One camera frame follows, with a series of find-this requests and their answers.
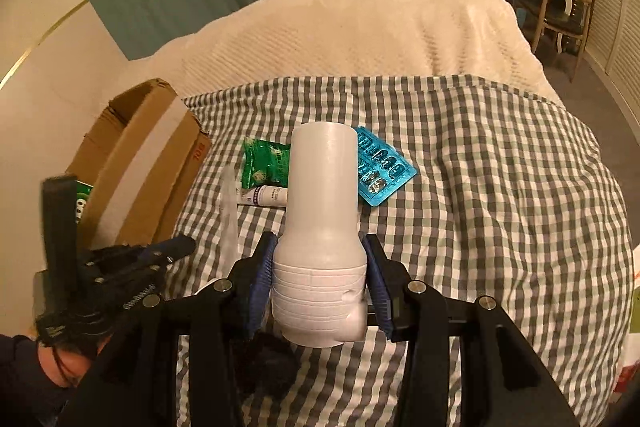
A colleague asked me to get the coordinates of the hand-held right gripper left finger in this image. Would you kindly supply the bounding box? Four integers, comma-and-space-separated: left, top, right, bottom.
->
60, 232, 281, 427

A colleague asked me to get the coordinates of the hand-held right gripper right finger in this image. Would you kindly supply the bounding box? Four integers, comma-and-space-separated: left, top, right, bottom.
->
361, 234, 581, 427

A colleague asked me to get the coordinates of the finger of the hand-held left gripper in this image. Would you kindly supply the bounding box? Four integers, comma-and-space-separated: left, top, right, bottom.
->
84, 235, 197, 304

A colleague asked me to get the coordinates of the green and white carton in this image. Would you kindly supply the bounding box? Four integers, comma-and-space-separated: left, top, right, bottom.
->
72, 179, 96, 228

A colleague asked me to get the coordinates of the brown cardboard box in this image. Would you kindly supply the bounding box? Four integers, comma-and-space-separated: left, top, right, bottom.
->
65, 78, 213, 248

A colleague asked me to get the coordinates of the white plastic container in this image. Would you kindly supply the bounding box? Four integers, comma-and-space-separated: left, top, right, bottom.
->
270, 122, 370, 349

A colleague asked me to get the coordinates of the person's left forearm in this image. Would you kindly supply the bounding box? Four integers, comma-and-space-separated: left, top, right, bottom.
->
0, 334, 111, 427

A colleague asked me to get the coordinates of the dark fuzzy cloth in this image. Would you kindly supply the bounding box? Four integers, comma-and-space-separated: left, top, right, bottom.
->
240, 332, 301, 400

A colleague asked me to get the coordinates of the white ointment tube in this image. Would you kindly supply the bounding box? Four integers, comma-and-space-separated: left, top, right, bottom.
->
235, 184, 290, 208

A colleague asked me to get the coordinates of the green foil packet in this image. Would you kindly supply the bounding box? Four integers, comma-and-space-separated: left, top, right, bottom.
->
241, 138, 292, 190

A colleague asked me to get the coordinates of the teal blister pack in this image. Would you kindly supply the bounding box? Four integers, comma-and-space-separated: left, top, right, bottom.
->
354, 126, 418, 208

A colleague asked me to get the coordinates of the checkered blanket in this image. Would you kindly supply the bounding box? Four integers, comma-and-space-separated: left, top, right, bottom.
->
165, 74, 636, 427

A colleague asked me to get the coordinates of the cream textured blanket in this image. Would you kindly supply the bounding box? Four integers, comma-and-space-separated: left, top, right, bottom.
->
125, 0, 561, 105

